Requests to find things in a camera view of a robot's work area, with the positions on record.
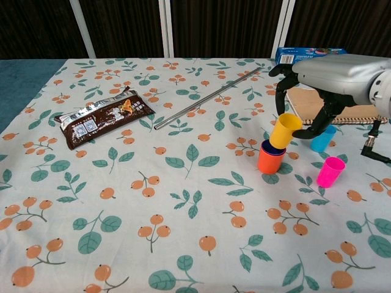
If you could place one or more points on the light blue plastic cup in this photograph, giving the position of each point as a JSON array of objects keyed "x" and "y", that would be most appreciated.
[{"x": 320, "y": 144}]

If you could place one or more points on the floral orange-fruit tablecloth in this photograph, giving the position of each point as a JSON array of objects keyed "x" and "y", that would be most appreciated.
[{"x": 195, "y": 198}]

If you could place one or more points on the brown foil snack packet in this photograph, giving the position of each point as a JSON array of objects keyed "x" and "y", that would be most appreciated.
[{"x": 100, "y": 119}]

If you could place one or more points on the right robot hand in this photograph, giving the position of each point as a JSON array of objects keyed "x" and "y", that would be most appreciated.
[{"x": 336, "y": 76}]

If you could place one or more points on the yellow plastic cup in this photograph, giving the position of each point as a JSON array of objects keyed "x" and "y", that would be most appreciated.
[{"x": 282, "y": 131}]

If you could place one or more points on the white partition frame post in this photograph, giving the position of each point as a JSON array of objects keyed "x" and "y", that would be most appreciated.
[
  {"x": 82, "y": 27},
  {"x": 166, "y": 27},
  {"x": 282, "y": 24}
]

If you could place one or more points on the blue cookie box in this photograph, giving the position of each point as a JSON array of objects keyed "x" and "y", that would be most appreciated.
[{"x": 287, "y": 56}]

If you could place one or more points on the dark blue plastic cup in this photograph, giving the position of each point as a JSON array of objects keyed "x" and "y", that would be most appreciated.
[{"x": 268, "y": 150}]

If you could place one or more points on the long metal tube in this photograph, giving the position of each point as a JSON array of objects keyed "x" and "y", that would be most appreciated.
[{"x": 207, "y": 98}]

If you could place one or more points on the brown spiral notebook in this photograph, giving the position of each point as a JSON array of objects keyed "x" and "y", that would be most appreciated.
[{"x": 305, "y": 103}]

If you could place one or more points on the pink plastic cup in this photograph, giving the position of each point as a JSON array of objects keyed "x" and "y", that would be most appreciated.
[{"x": 328, "y": 174}]

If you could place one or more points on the orange plastic cup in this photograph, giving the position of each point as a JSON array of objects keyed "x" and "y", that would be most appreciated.
[{"x": 268, "y": 164}]

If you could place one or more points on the dark slatted partition panel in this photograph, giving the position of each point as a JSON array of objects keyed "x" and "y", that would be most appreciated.
[
  {"x": 122, "y": 27},
  {"x": 345, "y": 24},
  {"x": 36, "y": 27},
  {"x": 223, "y": 27}
]

